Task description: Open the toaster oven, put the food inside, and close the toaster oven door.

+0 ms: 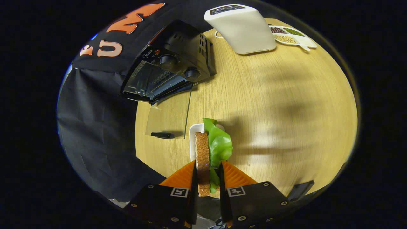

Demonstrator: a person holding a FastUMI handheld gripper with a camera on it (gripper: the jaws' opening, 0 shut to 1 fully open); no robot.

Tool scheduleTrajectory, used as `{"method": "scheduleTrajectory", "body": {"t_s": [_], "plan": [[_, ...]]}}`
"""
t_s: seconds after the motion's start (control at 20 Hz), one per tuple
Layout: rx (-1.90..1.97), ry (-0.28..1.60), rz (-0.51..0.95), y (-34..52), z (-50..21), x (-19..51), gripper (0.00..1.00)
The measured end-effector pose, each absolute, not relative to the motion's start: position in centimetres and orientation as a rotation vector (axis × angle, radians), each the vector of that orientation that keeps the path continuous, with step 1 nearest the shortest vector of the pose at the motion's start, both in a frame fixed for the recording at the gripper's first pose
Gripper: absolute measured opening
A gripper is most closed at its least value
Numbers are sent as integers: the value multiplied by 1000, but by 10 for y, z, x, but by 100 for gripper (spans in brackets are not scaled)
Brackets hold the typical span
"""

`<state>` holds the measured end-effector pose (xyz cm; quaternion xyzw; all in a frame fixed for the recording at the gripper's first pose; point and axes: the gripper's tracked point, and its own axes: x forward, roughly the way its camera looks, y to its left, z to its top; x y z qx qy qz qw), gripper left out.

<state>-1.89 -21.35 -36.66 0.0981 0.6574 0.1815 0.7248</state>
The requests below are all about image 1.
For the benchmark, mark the bread and lettuce sandwich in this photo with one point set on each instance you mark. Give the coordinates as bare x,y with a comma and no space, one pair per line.
219,143

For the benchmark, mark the white rectangular plate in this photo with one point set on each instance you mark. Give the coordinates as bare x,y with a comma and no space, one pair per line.
192,143

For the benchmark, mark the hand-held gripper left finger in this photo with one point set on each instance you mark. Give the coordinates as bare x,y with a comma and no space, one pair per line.
193,197

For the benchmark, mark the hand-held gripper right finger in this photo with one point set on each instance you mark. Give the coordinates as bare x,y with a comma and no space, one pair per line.
222,203

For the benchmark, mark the white slot toaster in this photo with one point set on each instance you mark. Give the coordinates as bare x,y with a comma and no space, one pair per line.
244,28

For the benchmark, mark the black toaster oven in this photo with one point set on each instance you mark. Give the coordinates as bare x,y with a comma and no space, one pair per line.
178,47

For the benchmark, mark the white divided dish with beans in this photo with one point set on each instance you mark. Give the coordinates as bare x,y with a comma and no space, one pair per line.
302,39

